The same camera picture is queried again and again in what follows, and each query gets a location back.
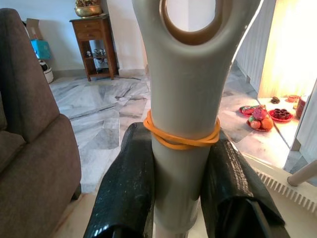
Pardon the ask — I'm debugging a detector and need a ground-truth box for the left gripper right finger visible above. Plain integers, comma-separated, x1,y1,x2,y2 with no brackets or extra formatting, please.
200,130,297,238

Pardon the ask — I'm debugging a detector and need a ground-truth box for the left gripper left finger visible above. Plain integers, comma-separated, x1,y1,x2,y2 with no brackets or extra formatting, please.
83,122,156,238

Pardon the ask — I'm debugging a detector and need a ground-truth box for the grey handled broom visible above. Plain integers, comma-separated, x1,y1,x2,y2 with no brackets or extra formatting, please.
131,0,262,238

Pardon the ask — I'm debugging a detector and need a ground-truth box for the orange rubber band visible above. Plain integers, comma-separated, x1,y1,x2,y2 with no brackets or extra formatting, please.
143,110,221,151

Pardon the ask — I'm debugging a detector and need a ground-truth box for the red fruit plate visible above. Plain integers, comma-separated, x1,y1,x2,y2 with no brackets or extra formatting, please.
246,116,274,132

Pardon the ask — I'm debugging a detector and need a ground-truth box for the orange fruit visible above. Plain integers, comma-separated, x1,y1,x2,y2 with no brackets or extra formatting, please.
261,117,274,129

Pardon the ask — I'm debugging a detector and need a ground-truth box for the red patterned tray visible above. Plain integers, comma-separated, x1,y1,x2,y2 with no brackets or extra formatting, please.
239,105,256,117

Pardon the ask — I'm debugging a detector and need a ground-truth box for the pink dragon fruit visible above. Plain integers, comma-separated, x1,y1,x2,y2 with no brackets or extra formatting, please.
252,105,269,121

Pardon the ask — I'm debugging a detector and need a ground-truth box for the red tray with cups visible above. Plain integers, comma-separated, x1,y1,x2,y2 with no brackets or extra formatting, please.
268,109,294,122

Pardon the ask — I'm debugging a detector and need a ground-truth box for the brown fabric sofa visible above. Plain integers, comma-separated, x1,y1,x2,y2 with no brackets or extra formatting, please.
0,8,82,238

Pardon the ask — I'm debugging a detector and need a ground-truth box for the red jar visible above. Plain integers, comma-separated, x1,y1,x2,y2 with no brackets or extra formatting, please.
296,95,308,119

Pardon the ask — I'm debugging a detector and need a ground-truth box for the white and black pot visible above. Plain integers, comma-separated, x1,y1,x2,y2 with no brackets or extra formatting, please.
39,59,54,84

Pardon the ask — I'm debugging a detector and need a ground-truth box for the white curtain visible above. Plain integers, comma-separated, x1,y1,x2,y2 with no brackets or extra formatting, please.
234,0,277,84

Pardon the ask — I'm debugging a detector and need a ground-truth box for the wooden side table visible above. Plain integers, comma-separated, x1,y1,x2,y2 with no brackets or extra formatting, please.
70,14,119,82

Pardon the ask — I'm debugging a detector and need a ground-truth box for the blue box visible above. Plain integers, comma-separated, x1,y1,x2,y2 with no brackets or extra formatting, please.
30,39,53,60

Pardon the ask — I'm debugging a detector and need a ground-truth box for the brass bowl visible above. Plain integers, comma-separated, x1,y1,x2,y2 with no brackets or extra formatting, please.
74,0,103,18

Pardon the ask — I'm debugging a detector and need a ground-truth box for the brown cardboard sheet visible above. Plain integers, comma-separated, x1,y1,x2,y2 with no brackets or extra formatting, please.
26,17,40,40

